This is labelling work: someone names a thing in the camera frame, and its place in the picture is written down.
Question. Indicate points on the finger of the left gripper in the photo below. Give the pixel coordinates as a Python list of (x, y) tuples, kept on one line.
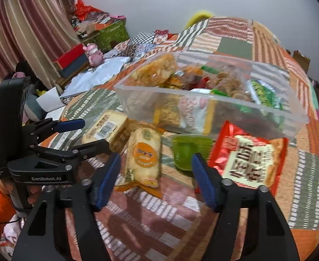
[(80, 152), (41, 130)]

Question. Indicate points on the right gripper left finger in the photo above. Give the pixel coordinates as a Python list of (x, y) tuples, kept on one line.
[(45, 235)]

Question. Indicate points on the golden fried snack pack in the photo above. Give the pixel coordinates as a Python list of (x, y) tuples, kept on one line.
[(155, 73)]

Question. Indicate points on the yellow mixed nuts snack bag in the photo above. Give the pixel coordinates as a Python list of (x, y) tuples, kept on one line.
[(184, 113)]

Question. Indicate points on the green edged crisps bag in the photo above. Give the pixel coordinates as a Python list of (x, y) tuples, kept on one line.
[(226, 81)]

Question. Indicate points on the pale barcode cracker pack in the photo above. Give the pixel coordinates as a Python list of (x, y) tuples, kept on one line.
[(111, 126)]

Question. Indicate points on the patchwork striped bed quilt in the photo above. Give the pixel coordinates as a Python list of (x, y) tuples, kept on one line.
[(136, 225)]

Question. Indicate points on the orange label cracker pack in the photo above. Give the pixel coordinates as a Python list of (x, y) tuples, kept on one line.
[(142, 163)]

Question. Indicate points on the red chinese label snack bag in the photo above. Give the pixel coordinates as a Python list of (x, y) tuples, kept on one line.
[(247, 160)]

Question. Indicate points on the red flat box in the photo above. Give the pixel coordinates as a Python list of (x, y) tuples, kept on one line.
[(68, 57)]

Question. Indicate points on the white plastic mailer bag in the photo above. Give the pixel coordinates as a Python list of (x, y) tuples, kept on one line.
[(87, 80)]

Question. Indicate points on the pink pig toy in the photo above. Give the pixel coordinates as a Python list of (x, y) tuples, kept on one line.
[(94, 55)]

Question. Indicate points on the striped brown curtain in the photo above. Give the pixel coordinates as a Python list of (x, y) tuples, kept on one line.
[(38, 32)]

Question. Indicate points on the green jelly cup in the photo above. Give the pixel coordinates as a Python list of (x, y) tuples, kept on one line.
[(184, 146)]

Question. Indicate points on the green patterned storage box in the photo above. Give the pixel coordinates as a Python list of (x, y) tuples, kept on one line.
[(106, 36)]

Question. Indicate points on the red plastic bag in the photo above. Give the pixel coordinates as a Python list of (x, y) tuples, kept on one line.
[(82, 10)]

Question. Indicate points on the clear plastic storage bin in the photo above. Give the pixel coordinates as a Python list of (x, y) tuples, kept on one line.
[(260, 121)]

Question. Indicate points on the checkered patterned blanket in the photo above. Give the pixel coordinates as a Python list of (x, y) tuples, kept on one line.
[(135, 48)]

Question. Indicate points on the brown cardboard box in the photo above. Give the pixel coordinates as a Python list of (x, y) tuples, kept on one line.
[(302, 60)]

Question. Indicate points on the yellow curved headboard tube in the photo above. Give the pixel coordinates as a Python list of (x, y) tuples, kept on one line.
[(198, 17)]

